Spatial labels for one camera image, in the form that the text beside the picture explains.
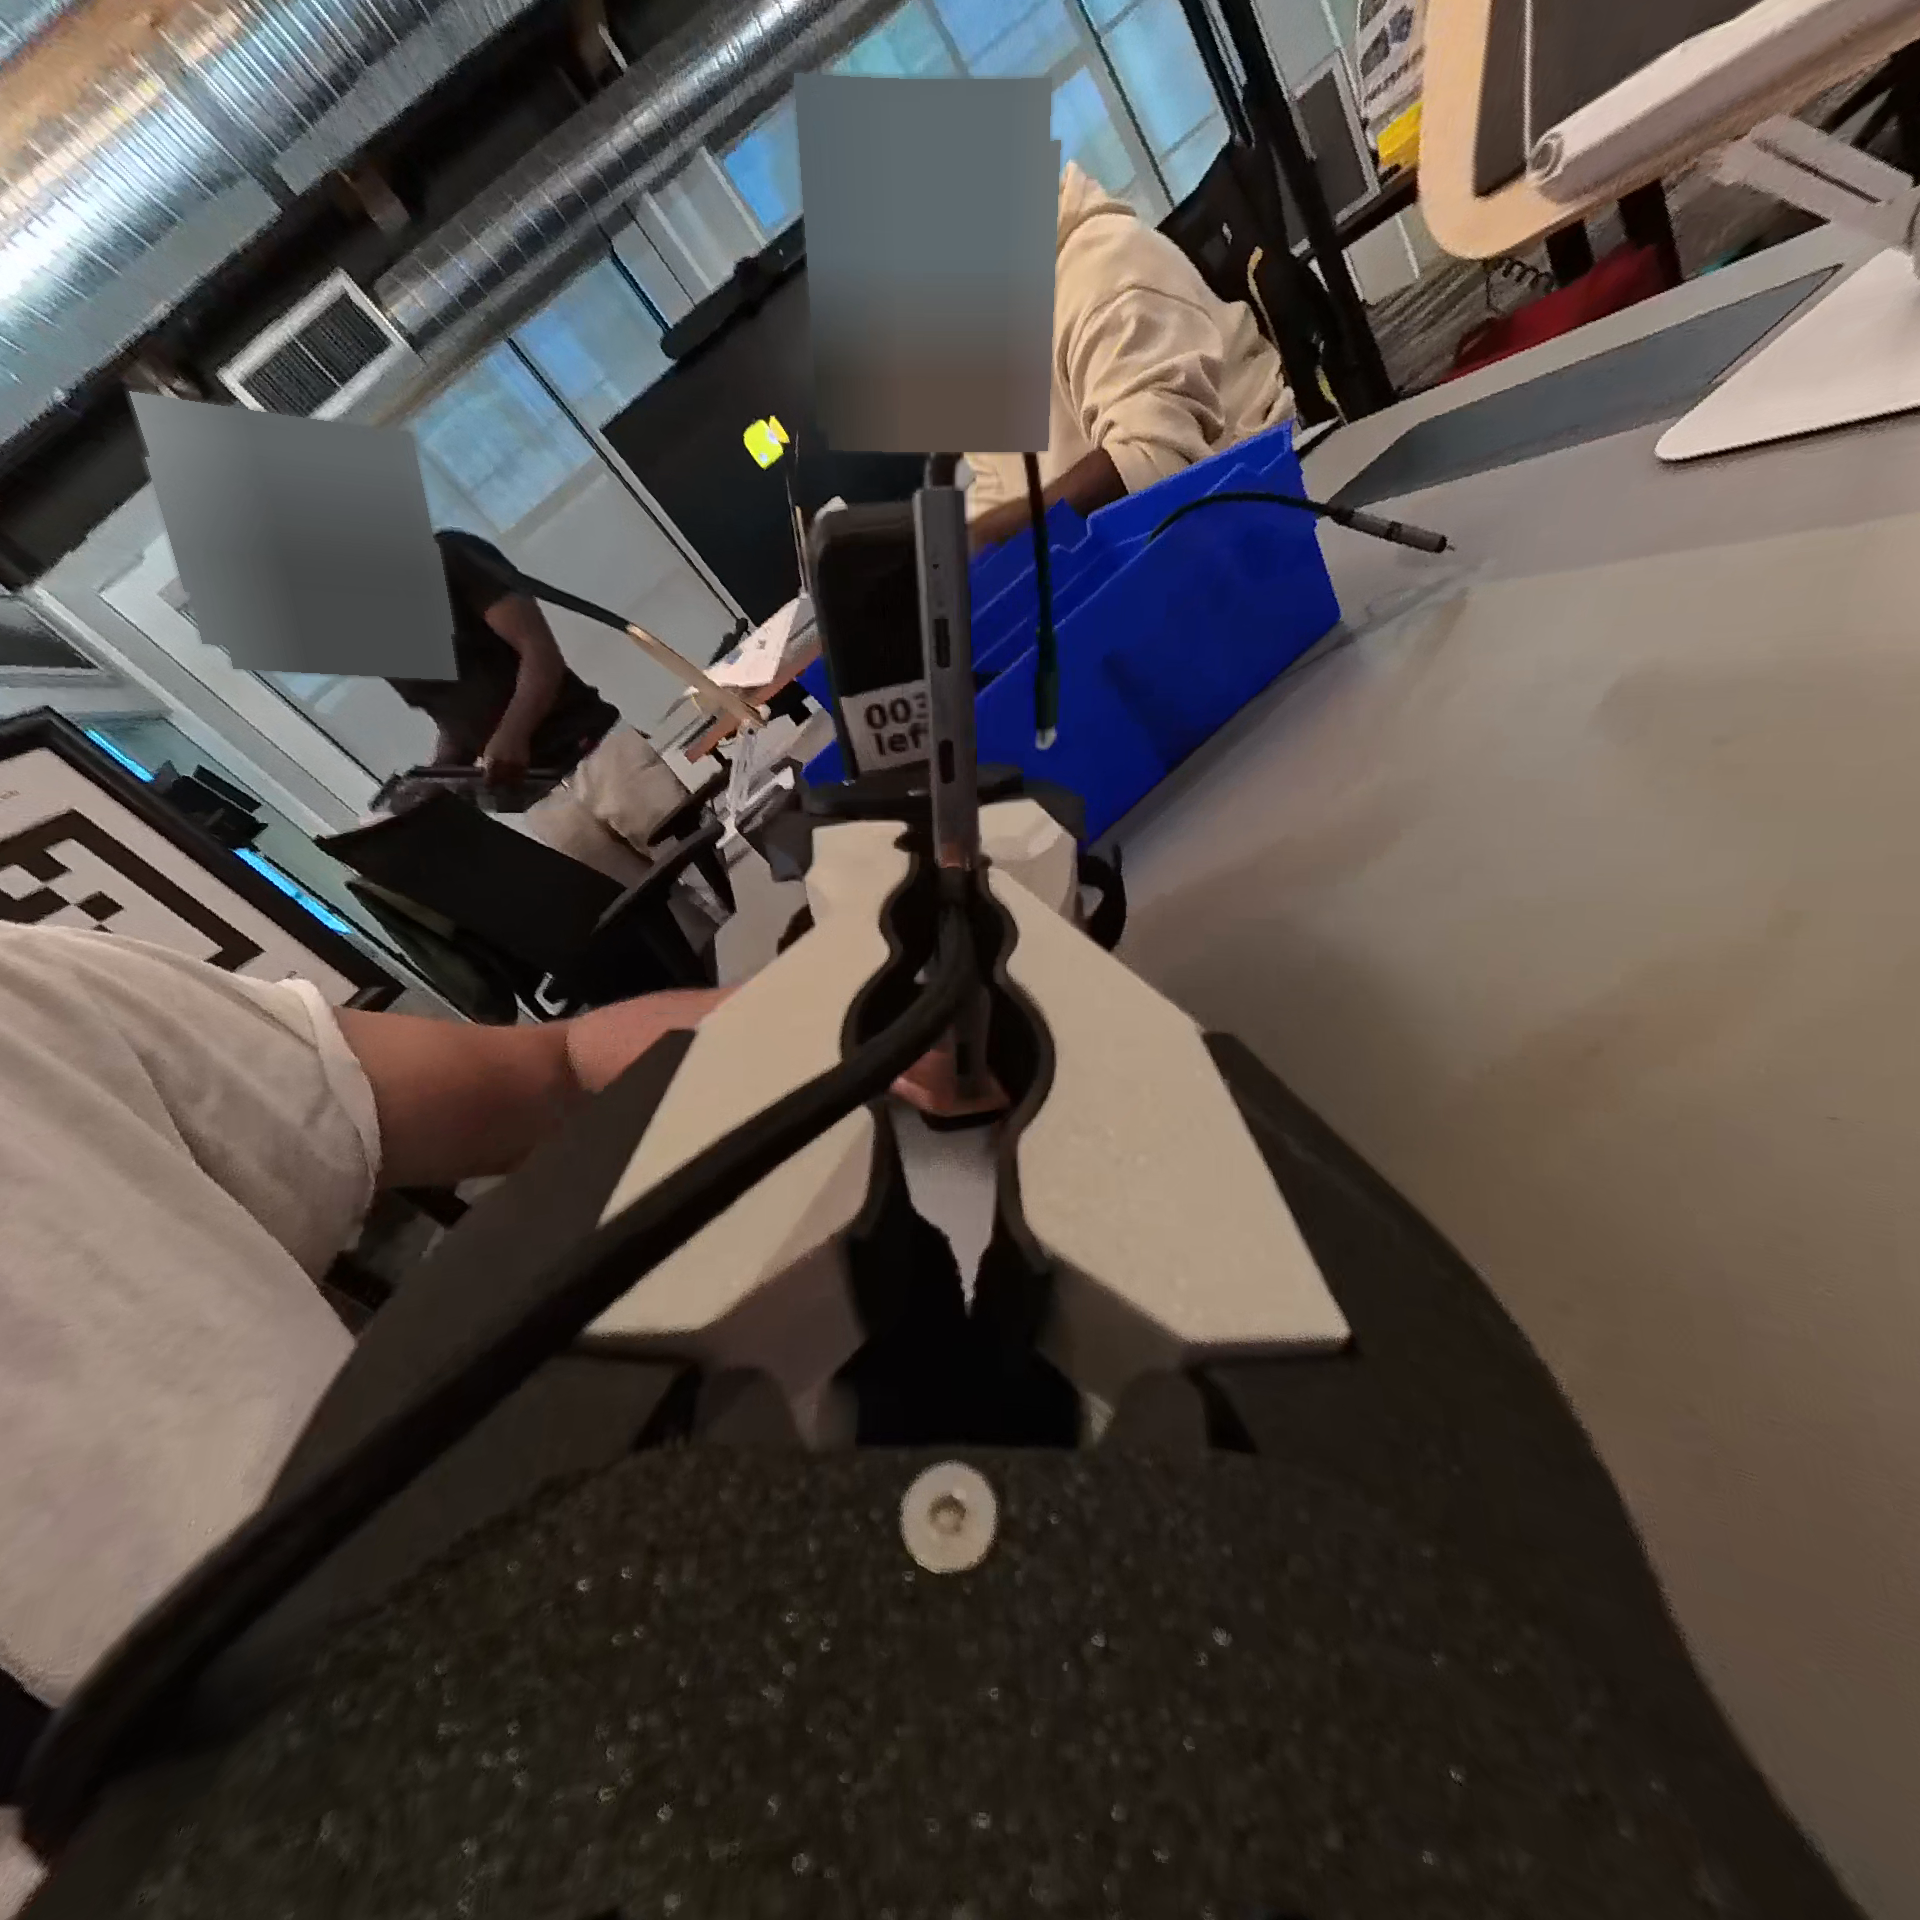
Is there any white air vent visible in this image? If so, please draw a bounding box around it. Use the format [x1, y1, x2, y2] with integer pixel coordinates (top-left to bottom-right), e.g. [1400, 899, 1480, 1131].
[218, 271, 413, 413]

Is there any black USB cable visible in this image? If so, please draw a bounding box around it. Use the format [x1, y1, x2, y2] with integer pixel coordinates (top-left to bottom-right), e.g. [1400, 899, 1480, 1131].
[19, 863, 992, 1853]

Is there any framed marker sign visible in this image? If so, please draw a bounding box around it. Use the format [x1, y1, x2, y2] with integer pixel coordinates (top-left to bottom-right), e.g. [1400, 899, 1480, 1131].
[0, 711, 406, 1009]

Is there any white printed carton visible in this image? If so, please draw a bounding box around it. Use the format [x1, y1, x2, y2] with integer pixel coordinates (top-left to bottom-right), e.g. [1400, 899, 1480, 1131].
[1351, 0, 1426, 114]

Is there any white tablet stand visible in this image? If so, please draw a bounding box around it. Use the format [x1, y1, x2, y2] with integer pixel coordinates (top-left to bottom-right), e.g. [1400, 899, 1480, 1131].
[1526, 0, 1920, 465]
[719, 704, 812, 842]

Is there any black office chair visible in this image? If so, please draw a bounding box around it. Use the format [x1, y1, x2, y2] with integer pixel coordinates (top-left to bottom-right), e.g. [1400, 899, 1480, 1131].
[323, 787, 723, 1023]

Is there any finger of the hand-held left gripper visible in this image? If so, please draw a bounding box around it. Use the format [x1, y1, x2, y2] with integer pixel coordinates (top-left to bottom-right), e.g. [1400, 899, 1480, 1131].
[975, 799, 1085, 921]
[791, 816, 923, 965]

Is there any person's left hand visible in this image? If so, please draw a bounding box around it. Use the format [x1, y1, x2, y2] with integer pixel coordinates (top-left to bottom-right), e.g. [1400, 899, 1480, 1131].
[892, 1048, 1008, 1127]

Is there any red container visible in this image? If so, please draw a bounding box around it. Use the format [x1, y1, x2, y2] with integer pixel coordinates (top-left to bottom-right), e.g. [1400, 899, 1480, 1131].
[1462, 240, 1674, 369]

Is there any white shirt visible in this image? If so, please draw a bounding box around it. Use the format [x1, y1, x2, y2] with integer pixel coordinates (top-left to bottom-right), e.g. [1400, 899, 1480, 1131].
[0, 921, 383, 1712]

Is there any black cable with metal plug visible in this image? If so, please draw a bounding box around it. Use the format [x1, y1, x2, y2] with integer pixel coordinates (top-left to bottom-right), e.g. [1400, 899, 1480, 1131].
[1147, 496, 1448, 554]

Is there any grey desk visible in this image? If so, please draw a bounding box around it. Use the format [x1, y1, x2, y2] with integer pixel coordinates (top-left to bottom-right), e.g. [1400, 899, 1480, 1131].
[719, 224, 1920, 1920]

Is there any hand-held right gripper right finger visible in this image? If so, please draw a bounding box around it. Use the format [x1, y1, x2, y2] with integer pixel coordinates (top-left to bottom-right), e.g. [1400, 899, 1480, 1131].
[972, 867, 1356, 1444]

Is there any person's left forearm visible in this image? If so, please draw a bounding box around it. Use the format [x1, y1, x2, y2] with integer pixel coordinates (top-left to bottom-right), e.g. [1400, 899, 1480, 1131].
[336, 983, 723, 1191]

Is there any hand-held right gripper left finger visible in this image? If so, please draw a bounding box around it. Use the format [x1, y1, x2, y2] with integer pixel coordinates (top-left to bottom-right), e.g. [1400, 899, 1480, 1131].
[575, 873, 973, 1441]

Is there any grey USB hub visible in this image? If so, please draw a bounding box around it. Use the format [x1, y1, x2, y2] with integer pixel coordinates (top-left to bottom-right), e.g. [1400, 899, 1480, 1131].
[911, 451, 1064, 881]

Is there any blue storage bin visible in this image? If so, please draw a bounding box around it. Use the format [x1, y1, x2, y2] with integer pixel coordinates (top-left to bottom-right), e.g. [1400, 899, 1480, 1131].
[795, 420, 1343, 849]

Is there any silver ventilation duct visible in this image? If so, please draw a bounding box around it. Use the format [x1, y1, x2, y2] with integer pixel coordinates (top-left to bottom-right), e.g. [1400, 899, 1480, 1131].
[0, 0, 600, 303]
[375, 0, 903, 354]

